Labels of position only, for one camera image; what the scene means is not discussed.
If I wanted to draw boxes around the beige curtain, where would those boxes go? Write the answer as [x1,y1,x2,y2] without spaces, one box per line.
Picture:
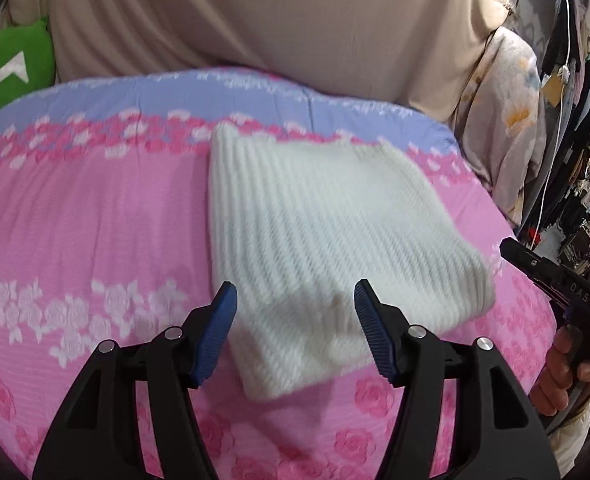
[8,0,510,122]

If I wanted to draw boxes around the person's right hand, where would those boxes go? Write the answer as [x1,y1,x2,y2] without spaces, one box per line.
[529,327,590,417]

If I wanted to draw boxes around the dark hanging clothes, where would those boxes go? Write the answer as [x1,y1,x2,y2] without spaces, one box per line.
[508,0,590,250]

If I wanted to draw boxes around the floral beige quilt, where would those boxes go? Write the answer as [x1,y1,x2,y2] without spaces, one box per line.
[452,27,546,228]

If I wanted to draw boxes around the green pillow with white mark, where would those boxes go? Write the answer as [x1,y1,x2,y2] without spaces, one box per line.
[0,16,56,110]

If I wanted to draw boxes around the pink floral bed sheet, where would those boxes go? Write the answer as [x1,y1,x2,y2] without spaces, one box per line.
[0,68,556,474]

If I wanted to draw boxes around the white knit sweater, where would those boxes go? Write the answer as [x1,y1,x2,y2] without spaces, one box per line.
[208,124,496,401]

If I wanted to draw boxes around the white hanging cable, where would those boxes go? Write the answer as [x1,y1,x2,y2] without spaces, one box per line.
[516,0,576,233]

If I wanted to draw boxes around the cream sleeve forearm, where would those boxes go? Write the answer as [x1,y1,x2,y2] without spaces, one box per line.
[549,401,590,478]

